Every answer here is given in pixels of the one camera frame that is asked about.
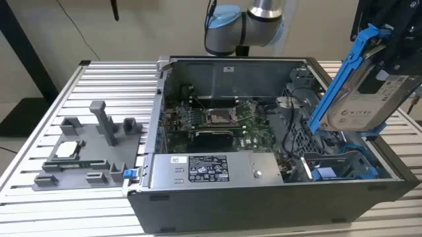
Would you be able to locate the blue case latch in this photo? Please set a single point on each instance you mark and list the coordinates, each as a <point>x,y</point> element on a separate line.
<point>128,174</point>

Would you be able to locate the white label sticker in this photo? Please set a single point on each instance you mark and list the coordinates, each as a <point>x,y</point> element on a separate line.
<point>227,69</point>

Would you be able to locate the silver CPU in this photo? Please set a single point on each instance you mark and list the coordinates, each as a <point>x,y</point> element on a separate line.
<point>66,149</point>

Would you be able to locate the black hanging antenna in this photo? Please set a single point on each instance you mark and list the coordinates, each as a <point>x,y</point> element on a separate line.
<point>115,10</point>

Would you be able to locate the black monitor stand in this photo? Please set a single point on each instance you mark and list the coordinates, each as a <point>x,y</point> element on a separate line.
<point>24,47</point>

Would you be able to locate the grey metal disk bay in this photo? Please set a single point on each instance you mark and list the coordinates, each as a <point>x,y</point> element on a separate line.
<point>330,156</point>

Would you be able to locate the silver power supply unit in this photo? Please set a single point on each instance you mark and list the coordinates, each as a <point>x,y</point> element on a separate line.
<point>164,172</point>

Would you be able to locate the grey plastic air shroud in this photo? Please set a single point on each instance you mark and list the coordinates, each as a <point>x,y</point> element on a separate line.
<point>247,81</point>

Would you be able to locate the black graphics card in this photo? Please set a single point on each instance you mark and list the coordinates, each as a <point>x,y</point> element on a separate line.
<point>212,140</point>

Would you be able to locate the thin metal locking lever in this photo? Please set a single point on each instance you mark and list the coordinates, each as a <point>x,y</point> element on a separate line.
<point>200,103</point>

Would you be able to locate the green RAM stick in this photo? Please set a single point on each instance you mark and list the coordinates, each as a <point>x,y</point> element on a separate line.
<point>88,163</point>

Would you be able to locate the green motherboard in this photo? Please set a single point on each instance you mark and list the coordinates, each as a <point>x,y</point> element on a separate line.
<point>256,128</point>

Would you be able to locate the black open PC case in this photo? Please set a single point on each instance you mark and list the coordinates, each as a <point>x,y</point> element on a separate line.
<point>247,209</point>

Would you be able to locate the grey parts rack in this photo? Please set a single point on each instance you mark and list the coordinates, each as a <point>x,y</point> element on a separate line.
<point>98,153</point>

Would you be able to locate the CPU socket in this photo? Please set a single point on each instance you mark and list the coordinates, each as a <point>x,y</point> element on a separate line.
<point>220,117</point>

